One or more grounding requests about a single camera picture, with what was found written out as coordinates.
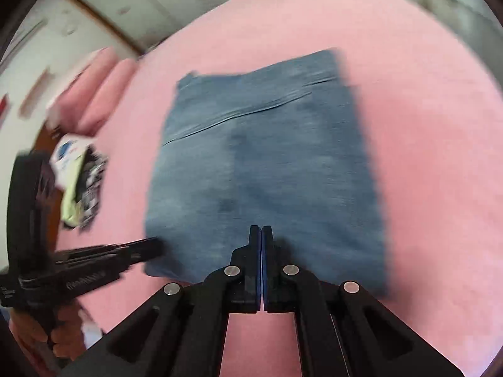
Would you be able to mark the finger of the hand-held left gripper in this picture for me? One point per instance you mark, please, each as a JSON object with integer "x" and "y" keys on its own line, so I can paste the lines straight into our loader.
{"x": 133, "y": 249}

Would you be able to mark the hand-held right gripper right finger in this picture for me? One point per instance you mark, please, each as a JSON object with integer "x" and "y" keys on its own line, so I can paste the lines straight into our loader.
{"x": 269, "y": 275}

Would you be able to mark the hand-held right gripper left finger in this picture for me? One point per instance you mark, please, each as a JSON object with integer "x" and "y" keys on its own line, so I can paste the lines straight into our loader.
{"x": 253, "y": 275}

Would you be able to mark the blue denim jacket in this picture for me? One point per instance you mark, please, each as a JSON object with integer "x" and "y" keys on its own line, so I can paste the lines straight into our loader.
{"x": 255, "y": 157}

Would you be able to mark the person's left hand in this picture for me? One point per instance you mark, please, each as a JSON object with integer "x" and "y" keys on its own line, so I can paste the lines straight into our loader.
{"x": 68, "y": 332}

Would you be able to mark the black and white printed garment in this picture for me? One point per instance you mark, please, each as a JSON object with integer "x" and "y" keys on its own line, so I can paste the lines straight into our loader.
{"x": 92, "y": 188}

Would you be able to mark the white printed cushion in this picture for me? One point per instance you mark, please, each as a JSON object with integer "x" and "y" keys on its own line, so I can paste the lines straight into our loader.
{"x": 66, "y": 157}

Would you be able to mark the wooden headboard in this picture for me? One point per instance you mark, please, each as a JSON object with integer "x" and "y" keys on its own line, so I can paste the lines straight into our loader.
{"x": 43, "y": 141}

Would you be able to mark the pink bed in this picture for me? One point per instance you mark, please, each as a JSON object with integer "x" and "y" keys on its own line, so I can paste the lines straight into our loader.
{"x": 412, "y": 125}

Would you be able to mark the wooden wall strip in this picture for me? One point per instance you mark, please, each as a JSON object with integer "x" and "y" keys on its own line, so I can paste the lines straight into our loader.
{"x": 35, "y": 90}

